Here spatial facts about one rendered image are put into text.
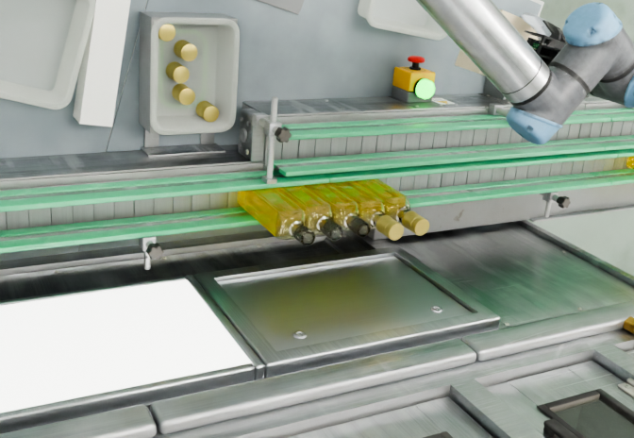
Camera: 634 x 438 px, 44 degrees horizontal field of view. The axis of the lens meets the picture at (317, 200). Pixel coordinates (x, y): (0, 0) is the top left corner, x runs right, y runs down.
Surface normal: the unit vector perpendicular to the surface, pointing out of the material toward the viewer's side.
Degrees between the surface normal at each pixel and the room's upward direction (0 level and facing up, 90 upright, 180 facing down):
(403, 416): 90
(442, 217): 0
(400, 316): 90
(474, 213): 0
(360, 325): 90
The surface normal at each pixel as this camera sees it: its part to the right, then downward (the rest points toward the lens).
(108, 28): 0.47, 0.33
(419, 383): 0.08, -0.94
